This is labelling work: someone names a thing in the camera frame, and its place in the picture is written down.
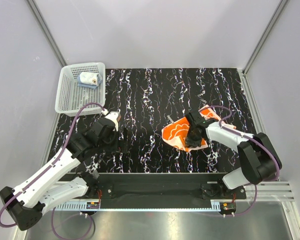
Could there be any orange white towel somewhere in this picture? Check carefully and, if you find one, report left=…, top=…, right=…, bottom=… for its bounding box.
left=161, top=105, right=221, bottom=153

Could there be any blue white bear towel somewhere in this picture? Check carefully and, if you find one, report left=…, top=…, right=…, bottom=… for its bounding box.
left=77, top=72, right=103, bottom=89

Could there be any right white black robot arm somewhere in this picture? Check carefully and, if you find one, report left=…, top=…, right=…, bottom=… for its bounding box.
left=185, top=111, right=282, bottom=199

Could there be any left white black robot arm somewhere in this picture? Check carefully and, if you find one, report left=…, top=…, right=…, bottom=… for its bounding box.
left=0, top=111, right=128, bottom=231

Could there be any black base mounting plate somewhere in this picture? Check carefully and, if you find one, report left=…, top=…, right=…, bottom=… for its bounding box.
left=82, top=173, right=243, bottom=199

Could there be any white perforated plastic basket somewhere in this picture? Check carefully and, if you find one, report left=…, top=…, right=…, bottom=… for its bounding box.
left=54, top=62, right=106, bottom=117

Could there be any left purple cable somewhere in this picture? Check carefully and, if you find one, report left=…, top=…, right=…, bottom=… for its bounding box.
left=0, top=102, right=110, bottom=240

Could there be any aluminium rail frame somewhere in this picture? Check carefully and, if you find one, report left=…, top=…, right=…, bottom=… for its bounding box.
left=55, top=182, right=294, bottom=212

